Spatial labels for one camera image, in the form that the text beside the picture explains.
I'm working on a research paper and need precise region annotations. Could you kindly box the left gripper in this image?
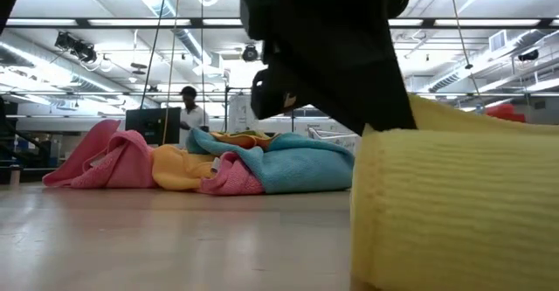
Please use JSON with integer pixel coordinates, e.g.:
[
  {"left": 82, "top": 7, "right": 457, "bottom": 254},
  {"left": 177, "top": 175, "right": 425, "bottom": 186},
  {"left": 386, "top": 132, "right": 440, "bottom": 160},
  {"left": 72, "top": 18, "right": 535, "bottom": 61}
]
[{"left": 220, "top": 0, "right": 424, "bottom": 136}]

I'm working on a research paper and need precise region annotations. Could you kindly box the blue microfiber towel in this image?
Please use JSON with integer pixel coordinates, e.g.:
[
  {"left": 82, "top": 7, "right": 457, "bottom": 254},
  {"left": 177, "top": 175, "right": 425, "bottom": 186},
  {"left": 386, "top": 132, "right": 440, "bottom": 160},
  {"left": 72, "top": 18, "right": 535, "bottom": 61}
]
[{"left": 186, "top": 128, "right": 355, "bottom": 195}]

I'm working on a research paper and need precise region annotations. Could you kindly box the yellow microfiber towel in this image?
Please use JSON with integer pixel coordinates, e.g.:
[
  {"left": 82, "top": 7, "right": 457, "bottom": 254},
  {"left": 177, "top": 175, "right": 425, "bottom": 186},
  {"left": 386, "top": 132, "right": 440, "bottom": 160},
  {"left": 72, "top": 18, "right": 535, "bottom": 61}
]
[{"left": 349, "top": 93, "right": 559, "bottom": 291}]

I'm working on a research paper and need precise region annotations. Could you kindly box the pink microfiber towel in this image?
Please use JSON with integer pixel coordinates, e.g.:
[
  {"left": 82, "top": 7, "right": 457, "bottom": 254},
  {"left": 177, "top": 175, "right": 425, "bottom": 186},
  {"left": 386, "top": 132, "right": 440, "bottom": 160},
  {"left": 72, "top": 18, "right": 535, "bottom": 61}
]
[
  {"left": 42, "top": 119, "right": 158, "bottom": 191},
  {"left": 198, "top": 150, "right": 266, "bottom": 196}
]

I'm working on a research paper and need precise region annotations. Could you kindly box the orange microfiber towel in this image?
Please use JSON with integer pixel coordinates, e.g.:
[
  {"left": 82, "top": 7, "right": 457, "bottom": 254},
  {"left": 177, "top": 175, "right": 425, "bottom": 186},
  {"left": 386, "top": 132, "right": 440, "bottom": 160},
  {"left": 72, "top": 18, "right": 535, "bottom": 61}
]
[{"left": 150, "top": 129, "right": 280, "bottom": 191}]

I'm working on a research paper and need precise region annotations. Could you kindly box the black ceiling spotlight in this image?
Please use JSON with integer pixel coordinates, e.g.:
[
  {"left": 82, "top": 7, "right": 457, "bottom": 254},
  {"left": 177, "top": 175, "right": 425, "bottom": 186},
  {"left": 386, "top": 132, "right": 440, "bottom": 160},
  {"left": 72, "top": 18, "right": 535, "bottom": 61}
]
[
  {"left": 517, "top": 48, "right": 541, "bottom": 63},
  {"left": 54, "top": 31, "right": 98, "bottom": 64},
  {"left": 241, "top": 44, "right": 260, "bottom": 63}
]

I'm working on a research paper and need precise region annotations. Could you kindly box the white board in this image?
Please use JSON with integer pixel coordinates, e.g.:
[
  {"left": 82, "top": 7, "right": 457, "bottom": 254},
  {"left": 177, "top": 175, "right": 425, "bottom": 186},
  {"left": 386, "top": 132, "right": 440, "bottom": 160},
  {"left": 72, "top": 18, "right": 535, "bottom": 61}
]
[{"left": 227, "top": 94, "right": 262, "bottom": 134}]

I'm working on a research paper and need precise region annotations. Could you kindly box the person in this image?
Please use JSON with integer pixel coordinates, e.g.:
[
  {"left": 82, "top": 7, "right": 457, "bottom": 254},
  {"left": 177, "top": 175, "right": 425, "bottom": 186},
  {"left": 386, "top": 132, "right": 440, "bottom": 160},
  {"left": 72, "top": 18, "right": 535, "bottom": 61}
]
[{"left": 177, "top": 85, "right": 210, "bottom": 149}]

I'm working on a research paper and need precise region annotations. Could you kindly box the black monitor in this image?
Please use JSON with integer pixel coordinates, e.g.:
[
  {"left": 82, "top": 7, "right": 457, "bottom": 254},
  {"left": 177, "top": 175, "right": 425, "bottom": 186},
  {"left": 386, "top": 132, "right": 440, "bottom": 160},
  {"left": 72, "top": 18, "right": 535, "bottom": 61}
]
[{"left": 125, "top": 107, "right": 183, "bottom": 146}]

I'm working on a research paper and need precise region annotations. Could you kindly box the red cart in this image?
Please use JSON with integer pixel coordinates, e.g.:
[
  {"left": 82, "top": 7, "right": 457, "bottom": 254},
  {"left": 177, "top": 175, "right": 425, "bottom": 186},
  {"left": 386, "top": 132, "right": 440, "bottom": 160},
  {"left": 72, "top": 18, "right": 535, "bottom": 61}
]
[{"left": 484, "top": 102, "right": 528, "bottom": 124}]

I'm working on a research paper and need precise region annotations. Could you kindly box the black overhead light beam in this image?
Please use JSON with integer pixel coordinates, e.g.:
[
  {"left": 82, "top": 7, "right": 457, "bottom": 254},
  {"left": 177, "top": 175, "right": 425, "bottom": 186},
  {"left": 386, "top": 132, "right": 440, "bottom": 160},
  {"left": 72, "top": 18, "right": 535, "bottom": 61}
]
[{"left": 0, "top": 16, "right": 559, "bottom": 31}]

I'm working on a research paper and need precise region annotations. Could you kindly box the black vertical cable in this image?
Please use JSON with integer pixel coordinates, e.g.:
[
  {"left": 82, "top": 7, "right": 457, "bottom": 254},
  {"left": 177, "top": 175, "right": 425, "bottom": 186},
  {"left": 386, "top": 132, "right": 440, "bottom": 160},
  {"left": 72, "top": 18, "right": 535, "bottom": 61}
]
[{"left": 199, "top": 0, "right": 206, "bottom": 128}]

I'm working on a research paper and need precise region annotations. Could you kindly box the thin hanging cable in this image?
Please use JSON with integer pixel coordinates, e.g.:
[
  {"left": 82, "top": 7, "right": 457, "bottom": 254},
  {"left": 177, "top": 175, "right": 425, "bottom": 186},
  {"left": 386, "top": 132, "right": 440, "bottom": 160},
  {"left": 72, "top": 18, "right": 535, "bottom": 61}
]
[{"left": 448, "top": 0, "right": 484, "bottom": 100}]

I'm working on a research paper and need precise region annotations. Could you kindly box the black hanging cable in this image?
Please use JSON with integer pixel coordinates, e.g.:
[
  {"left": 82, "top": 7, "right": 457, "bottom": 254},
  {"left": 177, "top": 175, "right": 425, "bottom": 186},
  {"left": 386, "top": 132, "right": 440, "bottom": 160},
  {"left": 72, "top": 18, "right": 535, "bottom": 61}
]
[{"left": 139, "top": 0, "right": 171, "bottom": 109}]

